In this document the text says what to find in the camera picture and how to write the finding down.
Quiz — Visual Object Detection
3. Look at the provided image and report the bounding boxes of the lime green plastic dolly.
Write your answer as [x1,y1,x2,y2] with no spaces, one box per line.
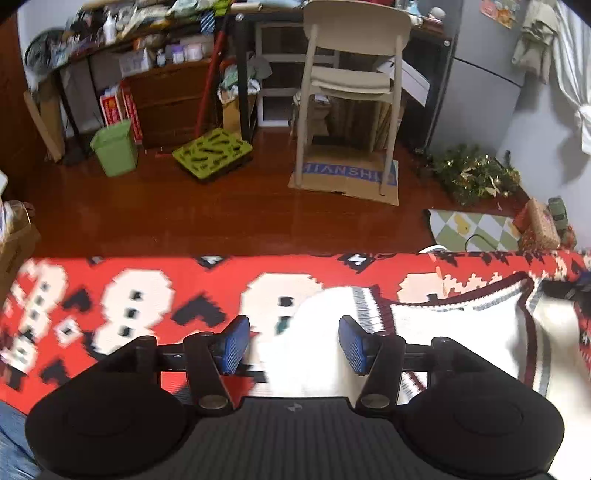
[172,128,254,183]

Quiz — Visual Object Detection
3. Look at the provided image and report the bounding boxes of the beige plastic chair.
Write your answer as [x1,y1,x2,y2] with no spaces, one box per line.
[295,0,413,198]

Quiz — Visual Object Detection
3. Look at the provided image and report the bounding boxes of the white curtain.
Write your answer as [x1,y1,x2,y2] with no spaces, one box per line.
[551,0,591,155]

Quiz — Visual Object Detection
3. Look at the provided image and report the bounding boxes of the black electric fan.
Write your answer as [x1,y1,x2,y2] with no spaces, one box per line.
[24,28,70,77]

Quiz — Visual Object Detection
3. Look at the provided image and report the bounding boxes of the red mop stick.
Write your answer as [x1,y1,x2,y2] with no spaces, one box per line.
[193,18,229,139]

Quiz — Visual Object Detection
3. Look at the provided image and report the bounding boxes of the white knit vest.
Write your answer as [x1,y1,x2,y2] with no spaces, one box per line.
[252,277,585,407]

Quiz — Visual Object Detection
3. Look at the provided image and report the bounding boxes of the checkered floor mat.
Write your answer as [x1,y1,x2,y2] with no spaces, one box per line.
[427,209,525,254]

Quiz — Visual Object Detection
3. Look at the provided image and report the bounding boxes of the white flat box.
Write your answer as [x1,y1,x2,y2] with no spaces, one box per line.
[376,58,431,107]

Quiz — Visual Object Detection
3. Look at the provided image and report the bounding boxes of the red patterned blanket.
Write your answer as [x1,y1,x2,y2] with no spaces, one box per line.
[0,251,591,416]

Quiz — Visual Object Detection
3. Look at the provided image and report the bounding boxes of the wooden drawer cabinet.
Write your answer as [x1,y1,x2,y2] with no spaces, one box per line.
[121,60,218,148]

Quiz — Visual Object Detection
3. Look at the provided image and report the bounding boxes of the green tinsel wreath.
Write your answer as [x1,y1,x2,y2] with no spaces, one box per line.
[431,144,522,206]

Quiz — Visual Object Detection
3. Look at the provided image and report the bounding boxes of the hanging beige garment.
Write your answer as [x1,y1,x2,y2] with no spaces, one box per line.
[512,0,560,85]

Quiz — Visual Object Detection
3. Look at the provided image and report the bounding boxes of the black desk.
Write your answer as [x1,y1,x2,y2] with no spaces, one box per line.
[226,9,453,153]

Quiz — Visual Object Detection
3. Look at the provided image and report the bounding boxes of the colourful fridge poster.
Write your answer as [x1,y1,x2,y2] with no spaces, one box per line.
[480,0,515,29]

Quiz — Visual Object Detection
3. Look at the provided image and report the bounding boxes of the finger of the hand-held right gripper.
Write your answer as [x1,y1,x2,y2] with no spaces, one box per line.
[566,270,591,303]

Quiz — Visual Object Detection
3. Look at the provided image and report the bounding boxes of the blue denim cloth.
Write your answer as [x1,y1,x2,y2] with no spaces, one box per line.
[0,401,42,480]

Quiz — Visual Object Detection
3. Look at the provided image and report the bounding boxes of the grey refrigerator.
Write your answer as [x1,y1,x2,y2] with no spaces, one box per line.
[427,0,561,158]

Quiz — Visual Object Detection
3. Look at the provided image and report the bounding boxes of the flattened cardboard sheet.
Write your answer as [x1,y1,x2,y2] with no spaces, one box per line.
[288,145,400,206]

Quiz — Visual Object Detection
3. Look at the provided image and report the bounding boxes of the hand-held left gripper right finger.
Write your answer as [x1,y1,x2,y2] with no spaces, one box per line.
[338,315,485,412]

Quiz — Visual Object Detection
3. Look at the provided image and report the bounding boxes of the dark green object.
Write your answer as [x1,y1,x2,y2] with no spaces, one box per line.
[549,196,573,232]

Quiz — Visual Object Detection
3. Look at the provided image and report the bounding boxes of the red printed carton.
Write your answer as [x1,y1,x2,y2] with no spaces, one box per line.
[99,85,144,145]

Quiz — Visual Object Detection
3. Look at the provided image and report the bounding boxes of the gift-wrapped box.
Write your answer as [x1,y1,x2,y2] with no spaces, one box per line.
[512,198,561,250]

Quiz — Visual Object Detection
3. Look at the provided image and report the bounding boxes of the brown wooden door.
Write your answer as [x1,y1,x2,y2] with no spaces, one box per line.
[0,18,51,195]

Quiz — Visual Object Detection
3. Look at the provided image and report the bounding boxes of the cluttered wooden desk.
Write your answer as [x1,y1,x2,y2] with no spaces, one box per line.
[46,18,222,162]

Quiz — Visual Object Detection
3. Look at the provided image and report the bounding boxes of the green waste bin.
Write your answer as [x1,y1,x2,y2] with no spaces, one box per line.
[90,119,139,177]

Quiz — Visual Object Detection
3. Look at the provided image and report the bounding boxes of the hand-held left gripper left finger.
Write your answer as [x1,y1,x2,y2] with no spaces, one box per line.
[99,315,252,416]

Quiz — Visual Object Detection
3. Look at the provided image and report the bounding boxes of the brown cardboard box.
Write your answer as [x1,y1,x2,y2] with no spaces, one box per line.
[0,200,42,296]

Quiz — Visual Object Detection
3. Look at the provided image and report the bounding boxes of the yellow cardboard box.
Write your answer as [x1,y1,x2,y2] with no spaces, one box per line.
[221,90,257,134]

